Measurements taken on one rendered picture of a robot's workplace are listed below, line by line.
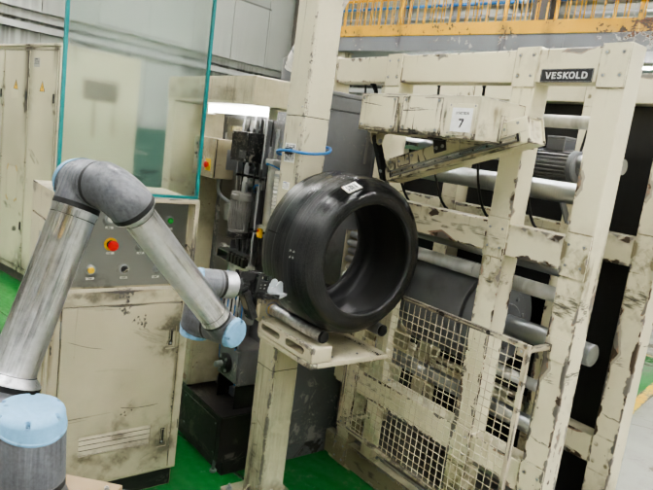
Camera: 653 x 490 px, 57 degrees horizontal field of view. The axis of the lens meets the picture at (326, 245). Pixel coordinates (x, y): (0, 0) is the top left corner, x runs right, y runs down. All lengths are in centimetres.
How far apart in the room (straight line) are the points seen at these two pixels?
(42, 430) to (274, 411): 134
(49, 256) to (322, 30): 134
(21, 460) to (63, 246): 49
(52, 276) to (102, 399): 111
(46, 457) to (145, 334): 116
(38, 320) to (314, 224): 88
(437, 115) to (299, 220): 61
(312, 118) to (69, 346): 126
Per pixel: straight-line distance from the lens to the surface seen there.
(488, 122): 213
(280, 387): 260
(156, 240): 159
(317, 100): 240
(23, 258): 593
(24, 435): 147
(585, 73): 226
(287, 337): 225
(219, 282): 192
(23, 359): 162
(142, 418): 274
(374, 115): 244
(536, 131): 218
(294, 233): 202
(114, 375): 261
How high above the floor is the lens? 157
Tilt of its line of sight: 9 degrees down
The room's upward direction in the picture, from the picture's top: 8 degrees clockwise
